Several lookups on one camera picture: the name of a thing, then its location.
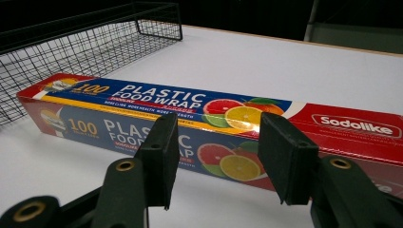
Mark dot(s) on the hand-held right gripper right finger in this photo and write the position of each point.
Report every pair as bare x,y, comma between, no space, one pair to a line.
291,161

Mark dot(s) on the red and blue wrap box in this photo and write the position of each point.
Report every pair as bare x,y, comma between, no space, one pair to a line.
133,95

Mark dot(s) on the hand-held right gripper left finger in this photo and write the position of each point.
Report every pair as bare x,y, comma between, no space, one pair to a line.
155,164

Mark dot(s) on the grey metal stand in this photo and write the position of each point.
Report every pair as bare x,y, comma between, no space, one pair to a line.
312,19

